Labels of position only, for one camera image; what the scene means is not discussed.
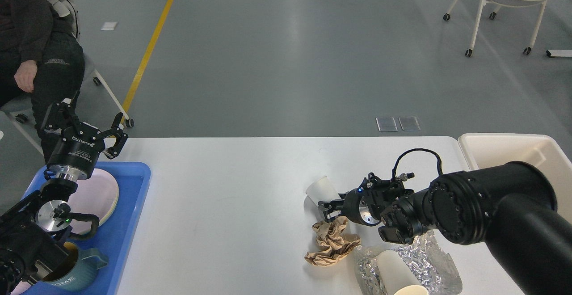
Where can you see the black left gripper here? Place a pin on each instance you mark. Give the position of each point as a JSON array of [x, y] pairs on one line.
[[78, 149]]

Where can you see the foil sheet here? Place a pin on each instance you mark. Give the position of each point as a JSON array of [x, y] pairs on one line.
[[435, 269]]

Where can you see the pink ribbed cup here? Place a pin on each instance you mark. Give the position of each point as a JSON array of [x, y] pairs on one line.
[[20, 288]]

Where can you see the person's bare hand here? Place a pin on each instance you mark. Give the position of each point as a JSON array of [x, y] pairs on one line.
[[26, 74]]

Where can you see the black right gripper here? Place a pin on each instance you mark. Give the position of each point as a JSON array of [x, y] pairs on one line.
[[353, 207]]

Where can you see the white paper cup upright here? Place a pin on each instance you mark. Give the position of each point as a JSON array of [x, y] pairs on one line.
[[396, 276]]

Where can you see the white plastic bin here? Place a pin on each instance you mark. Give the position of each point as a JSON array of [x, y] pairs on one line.
[[484, 150]]

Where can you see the brown paper ball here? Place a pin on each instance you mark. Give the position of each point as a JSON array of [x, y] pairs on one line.
[[332, 241]]

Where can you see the teal green mug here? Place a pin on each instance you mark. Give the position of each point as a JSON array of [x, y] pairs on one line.
[[79, 270]]

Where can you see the white paper cup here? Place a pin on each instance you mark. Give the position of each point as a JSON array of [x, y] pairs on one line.
[[396, 276], [322, 190]]

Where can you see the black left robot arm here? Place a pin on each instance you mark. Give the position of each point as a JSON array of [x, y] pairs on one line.
[[33, 232]]

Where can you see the person in dark clothes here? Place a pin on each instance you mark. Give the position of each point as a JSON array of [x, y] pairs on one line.
[[32, 29]]

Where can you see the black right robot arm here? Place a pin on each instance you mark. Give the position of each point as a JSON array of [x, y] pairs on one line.
[[512, 208]]

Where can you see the pink plate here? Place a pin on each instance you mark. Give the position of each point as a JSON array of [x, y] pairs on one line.
[[84, 200]]

